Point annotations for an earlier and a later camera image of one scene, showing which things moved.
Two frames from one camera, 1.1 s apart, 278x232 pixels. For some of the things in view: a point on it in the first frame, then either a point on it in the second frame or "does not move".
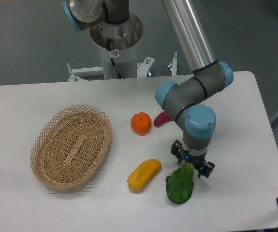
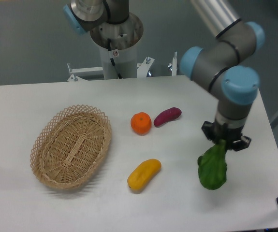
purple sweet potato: [162, 118] does not move
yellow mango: [143, 173] does not move
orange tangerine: [141, 123] does not move
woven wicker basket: [69, 146] does not move
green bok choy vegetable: [180, 183] -> [212, 166]
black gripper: [177, 150] -> [223, 131]
